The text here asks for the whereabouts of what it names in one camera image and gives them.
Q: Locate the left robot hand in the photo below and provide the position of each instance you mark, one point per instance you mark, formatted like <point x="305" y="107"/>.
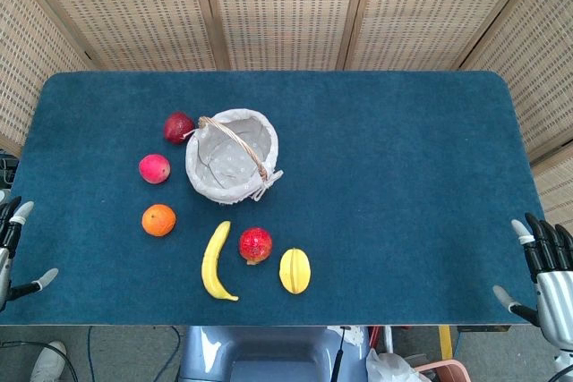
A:
<point x="5" y="239"/>

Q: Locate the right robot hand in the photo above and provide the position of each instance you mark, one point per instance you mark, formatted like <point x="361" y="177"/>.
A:
<point x="553" y="283"/>

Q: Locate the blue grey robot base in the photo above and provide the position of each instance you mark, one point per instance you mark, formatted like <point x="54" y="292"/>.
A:
<point x="264" y="353"/>

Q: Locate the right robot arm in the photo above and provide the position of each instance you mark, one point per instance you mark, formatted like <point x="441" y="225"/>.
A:
<point x="563" y="366"/>

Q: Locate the white cloth-lined wicker basket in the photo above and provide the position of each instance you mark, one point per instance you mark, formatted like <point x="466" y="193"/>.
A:
<point x="230" y="158"/>

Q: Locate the white shoe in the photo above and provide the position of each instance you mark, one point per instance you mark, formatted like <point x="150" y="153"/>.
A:
<point x="48" y="363"/>

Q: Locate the pink plastic bin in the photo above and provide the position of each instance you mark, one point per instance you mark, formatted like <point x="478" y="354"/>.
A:
<point x="447" y="370"/>

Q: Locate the orange fruit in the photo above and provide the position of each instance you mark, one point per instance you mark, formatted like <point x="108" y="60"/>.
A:
<point x="159" y="220"/>

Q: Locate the pink red peach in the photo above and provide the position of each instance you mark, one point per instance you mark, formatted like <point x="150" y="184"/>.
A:
<point x="154" y="169"/>

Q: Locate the white plastic bag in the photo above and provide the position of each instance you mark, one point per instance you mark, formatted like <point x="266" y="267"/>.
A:
<point x="389" y="368"/>

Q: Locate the dark red apple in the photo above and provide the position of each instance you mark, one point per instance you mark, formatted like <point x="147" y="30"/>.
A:
<point x="178" y="128"/>

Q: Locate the yellow banana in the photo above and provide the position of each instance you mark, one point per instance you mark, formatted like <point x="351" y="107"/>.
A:
<point x="212" y="261"/>

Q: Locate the blue carpet table mat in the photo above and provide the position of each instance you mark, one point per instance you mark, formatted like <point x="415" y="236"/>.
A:
<point x="358" y="176"/>

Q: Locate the black antenna rod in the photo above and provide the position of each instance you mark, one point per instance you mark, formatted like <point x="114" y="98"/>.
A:
<point x="339" y="355"/>

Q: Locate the red pomegranate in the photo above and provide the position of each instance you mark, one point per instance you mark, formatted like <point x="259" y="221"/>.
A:
<point x="255" y="244"/>

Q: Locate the yellow starfruit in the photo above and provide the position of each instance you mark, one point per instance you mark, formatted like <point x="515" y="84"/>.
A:
<point x="295" y="270"/>

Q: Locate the woven bamboo folding screen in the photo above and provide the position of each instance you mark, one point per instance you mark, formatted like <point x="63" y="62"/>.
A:
<point x="286" y="11"/>

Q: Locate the yellow post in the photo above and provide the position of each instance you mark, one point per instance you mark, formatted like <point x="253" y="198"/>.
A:
<point x="445" y="342"/>

